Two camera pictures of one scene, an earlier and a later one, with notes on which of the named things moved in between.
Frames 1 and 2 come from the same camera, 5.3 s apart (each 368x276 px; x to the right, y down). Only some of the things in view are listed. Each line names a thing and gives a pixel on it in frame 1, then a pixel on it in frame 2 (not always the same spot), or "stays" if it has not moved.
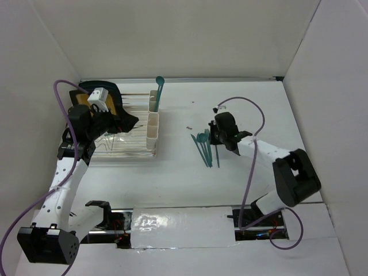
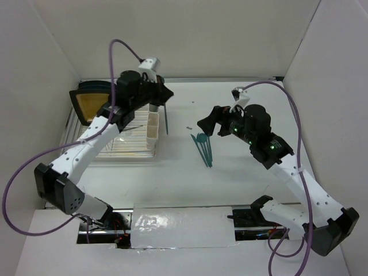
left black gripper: [123, 122] → [163, 93]
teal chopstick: [217, 155] → [165, 118]
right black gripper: [213, 126] → [207, 123]
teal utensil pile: [203, 144] stays
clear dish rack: [131, 145] stays
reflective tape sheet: [154, 227] stays
